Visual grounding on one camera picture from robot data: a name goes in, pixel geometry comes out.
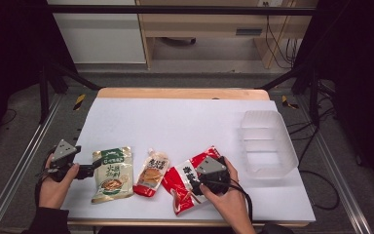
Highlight white cabinet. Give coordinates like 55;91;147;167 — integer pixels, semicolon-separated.
47;0;147;65

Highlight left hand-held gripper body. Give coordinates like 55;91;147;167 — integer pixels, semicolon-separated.
43;138;82;183

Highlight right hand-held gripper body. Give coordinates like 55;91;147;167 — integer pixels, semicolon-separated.
191;155;232;196

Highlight green sauce packet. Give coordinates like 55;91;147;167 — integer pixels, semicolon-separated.
91;145;134;205

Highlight black horizontal frame bar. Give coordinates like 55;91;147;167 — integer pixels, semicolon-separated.
43;4;318;17

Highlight black metal stand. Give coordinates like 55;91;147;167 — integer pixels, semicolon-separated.
259;61;321;129
38;61;102;125

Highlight person's right hand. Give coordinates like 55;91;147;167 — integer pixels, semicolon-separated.
199;156;253;226

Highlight black curtain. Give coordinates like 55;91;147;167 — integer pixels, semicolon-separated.
0;0;79;154
293;0;374;199

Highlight wooden table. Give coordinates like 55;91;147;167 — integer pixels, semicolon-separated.
67;87;310;228

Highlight hand-held gripper cable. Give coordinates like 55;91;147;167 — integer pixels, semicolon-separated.
204;178;254;225
33;145;57;209

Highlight red and white seasoning packet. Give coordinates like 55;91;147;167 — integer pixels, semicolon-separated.
161;145;223;216

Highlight hanging black cables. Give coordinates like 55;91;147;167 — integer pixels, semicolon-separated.
263;1;302;70

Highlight wooden desk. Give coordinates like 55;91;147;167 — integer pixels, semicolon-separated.
135;0;319;70

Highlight orange spout pouch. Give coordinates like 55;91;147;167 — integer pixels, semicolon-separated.
131;148;171;198

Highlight right hand-held gripper cable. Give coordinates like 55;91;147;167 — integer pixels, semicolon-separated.
204;178;254;225

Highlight left hand-held gripper cable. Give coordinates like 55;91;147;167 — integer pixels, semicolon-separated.
33;145;57;209

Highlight yellow and black tape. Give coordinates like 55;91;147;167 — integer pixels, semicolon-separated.
280;95;300;110
72;93;87;111

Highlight translucent plastic container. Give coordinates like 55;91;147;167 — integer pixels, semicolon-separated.
238;109;300;180

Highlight thin black floor cable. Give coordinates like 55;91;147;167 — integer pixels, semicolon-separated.
0;108;18;128

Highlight white table mat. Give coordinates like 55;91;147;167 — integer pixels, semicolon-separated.
60;97;317;223

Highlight person's left hand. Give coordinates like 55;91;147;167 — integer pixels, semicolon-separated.
38;154;81;210

